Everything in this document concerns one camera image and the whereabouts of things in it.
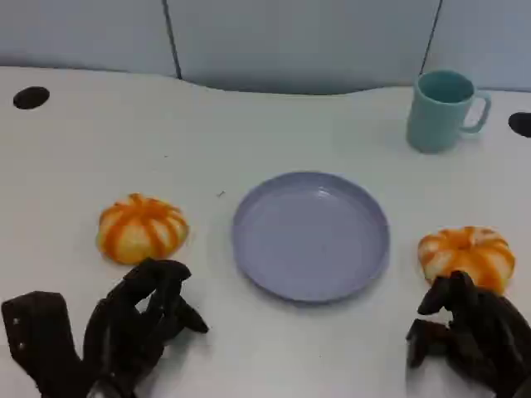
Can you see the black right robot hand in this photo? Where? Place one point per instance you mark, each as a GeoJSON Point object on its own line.
{"type": "Point", "coordinates": [489, 336]}

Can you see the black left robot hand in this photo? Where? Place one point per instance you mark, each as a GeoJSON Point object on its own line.
{"type": "Point", "coordinates": [120, 323]}

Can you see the orange white toy bread roll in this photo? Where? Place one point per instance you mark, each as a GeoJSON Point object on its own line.
{"type": "Point", "coordinates": [141, 228]}
{"type": "Point", "coordinates": [466, 255]}

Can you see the lilac plate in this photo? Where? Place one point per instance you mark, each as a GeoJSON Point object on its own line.
{"type": "Point", "coordinates": [311, 236]}

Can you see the pale green mug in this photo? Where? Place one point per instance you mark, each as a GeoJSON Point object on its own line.
{"type": "Point", "coordinates": [439, 120]}

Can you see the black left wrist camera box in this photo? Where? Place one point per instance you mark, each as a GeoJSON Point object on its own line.
{"type": "Point", "coordinates": [39, 336]}

